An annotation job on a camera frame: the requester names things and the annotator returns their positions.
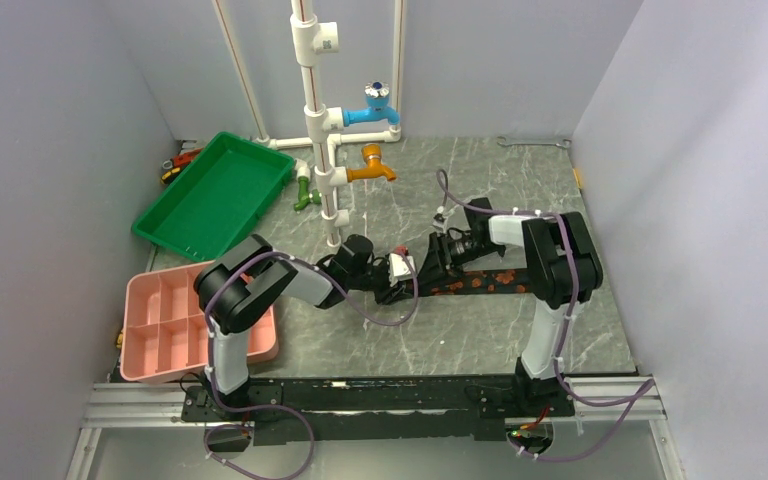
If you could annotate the silver wrench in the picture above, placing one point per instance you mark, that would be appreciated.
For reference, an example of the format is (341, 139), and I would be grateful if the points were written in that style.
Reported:
(507, 141)

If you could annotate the green faucet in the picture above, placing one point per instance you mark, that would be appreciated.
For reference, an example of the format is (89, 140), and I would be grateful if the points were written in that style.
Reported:
(307, 193)

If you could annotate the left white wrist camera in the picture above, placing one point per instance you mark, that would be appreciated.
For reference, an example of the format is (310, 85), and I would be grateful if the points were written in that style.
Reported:
(401, 265)

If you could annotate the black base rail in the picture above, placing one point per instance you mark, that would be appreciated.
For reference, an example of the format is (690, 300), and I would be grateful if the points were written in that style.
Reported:
(482, 407)

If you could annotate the white pvc pipe assembly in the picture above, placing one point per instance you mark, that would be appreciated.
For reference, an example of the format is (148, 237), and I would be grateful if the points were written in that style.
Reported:
(335, 147)

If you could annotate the green plastic tray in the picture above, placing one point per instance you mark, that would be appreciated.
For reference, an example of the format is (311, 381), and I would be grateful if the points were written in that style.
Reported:
(217, 200)

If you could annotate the aluminium frame rail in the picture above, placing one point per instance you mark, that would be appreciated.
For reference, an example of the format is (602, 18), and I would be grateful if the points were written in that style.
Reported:
(596, 399)

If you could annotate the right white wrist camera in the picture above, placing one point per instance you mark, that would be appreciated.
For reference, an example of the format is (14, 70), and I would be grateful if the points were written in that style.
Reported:
(441, 218)

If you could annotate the pink compartment organizer box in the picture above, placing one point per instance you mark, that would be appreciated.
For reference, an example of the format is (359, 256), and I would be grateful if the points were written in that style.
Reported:
(165, 335)

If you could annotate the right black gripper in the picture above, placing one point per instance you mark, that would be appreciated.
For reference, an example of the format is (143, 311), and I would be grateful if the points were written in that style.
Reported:
(441, 264)

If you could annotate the red handled pliers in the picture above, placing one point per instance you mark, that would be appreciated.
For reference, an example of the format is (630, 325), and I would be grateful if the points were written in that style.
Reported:
(174, 166)

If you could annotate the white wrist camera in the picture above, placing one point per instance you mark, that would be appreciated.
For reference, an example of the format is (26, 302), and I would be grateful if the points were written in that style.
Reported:
(401, 265)
(441, 218)

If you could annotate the dark floral necktie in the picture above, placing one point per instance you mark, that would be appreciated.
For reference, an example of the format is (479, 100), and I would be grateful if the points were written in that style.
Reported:
(475, 282)

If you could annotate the blue faucet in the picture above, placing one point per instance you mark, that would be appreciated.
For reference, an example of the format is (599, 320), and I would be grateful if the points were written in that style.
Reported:
(378, 108)

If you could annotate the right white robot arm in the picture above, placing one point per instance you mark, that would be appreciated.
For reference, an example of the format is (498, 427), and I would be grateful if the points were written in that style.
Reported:
(562, 270)

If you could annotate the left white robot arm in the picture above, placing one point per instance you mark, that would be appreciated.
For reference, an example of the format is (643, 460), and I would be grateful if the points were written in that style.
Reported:
(238, 288)

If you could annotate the orange faucet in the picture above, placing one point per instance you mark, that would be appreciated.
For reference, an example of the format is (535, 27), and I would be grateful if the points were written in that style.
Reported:
(374, 167)

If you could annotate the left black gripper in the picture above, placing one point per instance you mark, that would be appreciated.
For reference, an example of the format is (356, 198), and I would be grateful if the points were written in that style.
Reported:
(389, 294)

